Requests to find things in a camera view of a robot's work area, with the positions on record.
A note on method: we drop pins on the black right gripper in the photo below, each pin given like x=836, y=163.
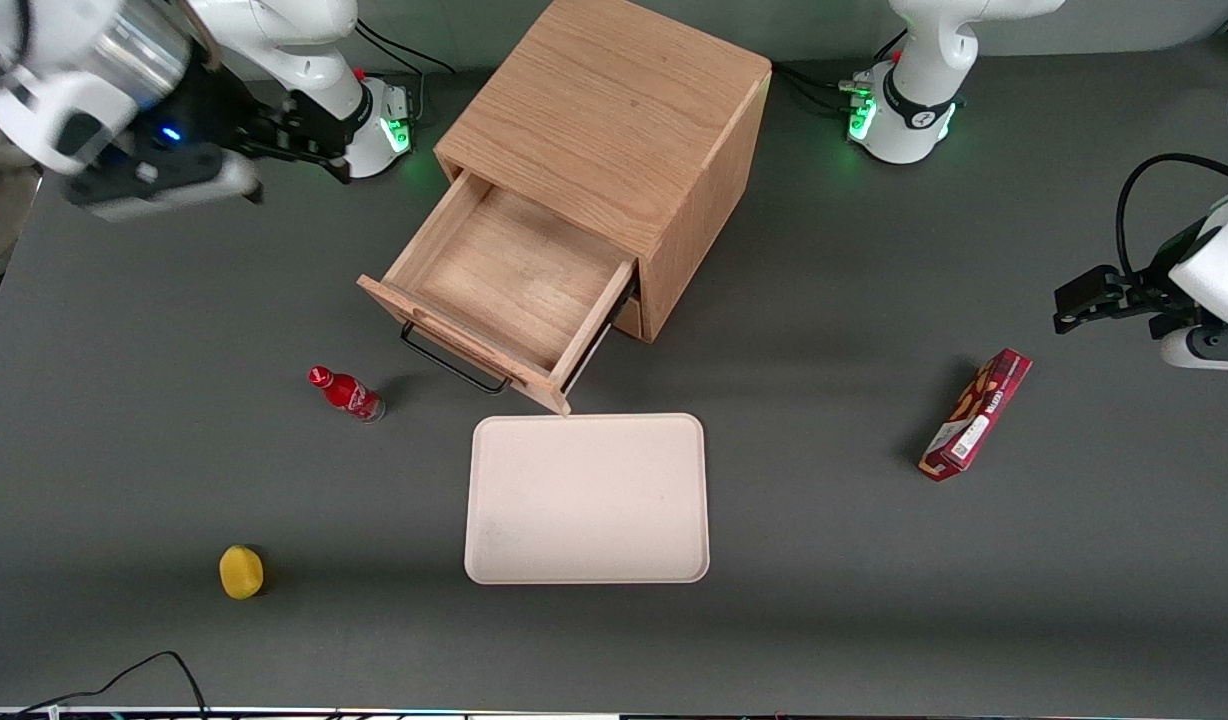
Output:
x=217, y=108

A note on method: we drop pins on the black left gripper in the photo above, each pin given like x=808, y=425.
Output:
x=1161, y=281

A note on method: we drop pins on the wooden drawer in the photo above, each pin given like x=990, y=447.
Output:
x=504, y=270
x=629, y=318

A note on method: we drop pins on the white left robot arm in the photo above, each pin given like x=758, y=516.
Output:
x=934, y=40

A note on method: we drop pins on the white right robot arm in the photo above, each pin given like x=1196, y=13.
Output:
x=274, y=40

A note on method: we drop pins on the wooden drawer cabinet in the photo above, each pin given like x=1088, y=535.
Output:
x=614, y=100

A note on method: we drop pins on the red snack box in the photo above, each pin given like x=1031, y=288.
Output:
x=974, y=415

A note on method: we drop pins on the red soda bottle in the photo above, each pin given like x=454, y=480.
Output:
x=349, y=395

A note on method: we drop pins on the yellow lemon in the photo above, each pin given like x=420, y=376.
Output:
x=241, y=572

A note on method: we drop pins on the beige plastic tray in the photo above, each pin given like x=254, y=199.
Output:
x=586, y=500

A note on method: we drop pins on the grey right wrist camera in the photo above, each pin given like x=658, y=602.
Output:
x=174, y=190

